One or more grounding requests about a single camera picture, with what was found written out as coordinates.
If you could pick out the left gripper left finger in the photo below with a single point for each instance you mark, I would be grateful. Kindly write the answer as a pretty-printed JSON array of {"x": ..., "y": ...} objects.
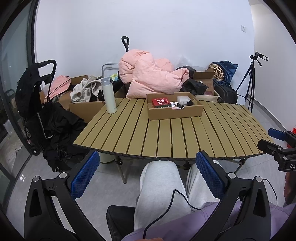
[{"x": 51, "y": 211}]

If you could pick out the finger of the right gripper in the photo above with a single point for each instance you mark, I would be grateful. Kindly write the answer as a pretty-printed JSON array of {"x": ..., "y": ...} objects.
[
  {"x": 271, "y": 149},
  {"x": 280, "y": 135}
]

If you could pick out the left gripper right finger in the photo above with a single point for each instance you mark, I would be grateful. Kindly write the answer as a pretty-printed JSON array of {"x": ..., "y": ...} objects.
[{"x": 243, "y": 211}]

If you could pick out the translucent cotton swab box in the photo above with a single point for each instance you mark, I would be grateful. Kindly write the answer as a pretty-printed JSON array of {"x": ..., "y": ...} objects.
[{"x": 183, "y": 100}]

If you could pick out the red box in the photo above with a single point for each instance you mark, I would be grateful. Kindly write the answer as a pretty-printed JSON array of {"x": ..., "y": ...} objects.
[{"x": 161, "y": 102}]

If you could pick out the person's right hand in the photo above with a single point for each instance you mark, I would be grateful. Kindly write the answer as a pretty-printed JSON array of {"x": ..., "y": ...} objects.
[{"x": 289, "y": 188}]

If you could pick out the wooden slat folding table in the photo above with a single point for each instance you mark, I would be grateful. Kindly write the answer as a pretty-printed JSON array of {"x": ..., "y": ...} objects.
[{"x": 225, "y": 131}]

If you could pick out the black suitcase bag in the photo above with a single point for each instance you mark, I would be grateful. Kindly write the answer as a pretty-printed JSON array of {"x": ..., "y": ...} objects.
[{"x": 226, "y": 92}]

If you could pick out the beige fabric cushion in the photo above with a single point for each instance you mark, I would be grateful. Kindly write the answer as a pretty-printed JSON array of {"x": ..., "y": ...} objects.
[{"x": 211, "y": 98}]

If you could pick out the blue cloth bag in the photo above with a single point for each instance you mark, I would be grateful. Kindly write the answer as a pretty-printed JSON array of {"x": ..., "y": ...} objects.
[{"x": 229, "y": 69}]

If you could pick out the cardboard box rear right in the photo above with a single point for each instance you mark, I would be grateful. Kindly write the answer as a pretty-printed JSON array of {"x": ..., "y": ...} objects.
[{"x": 206, "y": 77}]

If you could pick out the grey sweatpants legs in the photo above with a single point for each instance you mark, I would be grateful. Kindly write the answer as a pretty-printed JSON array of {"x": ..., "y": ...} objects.
[{"x": 163, "y": 194}]

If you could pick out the black stroller cart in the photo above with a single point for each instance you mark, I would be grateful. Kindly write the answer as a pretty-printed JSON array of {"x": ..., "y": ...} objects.
[{"x": 50, "y": 129}]

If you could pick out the black jacket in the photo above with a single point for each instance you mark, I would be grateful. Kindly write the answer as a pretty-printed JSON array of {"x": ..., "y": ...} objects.
[{"x": 194, "y": 87}]

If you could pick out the cardboard tray box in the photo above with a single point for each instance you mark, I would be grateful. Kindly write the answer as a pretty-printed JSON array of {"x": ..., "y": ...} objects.
[{"x": 194, "y": 108}]

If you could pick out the large cardboard box left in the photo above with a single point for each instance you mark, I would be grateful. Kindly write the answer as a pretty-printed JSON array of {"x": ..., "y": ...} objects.
[{"x": 85, "y": 110}]

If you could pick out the beige clothes pile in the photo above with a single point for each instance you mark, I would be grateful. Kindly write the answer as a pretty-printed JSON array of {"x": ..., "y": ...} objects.
[{"x": 87, "y": 88}]

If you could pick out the pink bag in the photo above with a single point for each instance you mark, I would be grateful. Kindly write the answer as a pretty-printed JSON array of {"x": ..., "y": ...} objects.
[{"x": 59, "y": 85}]

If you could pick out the pink puffy duvet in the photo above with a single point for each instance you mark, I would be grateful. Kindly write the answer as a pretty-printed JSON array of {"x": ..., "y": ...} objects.
[{"x": 147, "y": 75}]

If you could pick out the white thermos bottle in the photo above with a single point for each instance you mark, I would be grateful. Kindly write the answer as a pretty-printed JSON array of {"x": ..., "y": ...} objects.
[{"x": 108, "y": 94}]

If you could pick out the black camera tripod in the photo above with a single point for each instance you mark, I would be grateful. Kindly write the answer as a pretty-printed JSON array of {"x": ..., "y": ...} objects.
[{"x": 249, "y": 95}]

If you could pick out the camera on tripod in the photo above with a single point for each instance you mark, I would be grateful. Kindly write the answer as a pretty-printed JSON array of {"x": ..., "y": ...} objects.
[{"x": 257, "y": 56}]

